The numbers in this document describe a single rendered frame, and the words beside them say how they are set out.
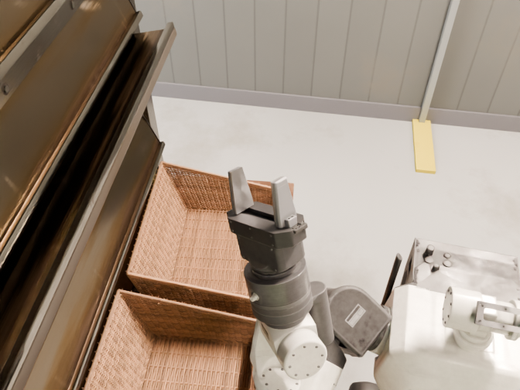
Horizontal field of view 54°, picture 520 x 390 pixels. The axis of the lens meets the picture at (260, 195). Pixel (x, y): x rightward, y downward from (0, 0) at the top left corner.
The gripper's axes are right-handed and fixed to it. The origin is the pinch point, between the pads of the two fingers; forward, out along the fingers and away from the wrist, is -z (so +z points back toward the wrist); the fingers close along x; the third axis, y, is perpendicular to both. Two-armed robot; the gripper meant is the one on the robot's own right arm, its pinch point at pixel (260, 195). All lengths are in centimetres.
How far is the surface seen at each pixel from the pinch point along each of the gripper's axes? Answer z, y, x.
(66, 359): 54, 16, -70
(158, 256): 63, -33, -107
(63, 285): 19.4, 16.8, -40.8
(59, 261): 15.5, 15.4, -42.3
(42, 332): 22.5, 24.0, -35.5
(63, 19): -24, -13, -74
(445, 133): 101, -270, -123
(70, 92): -8, -9, -74
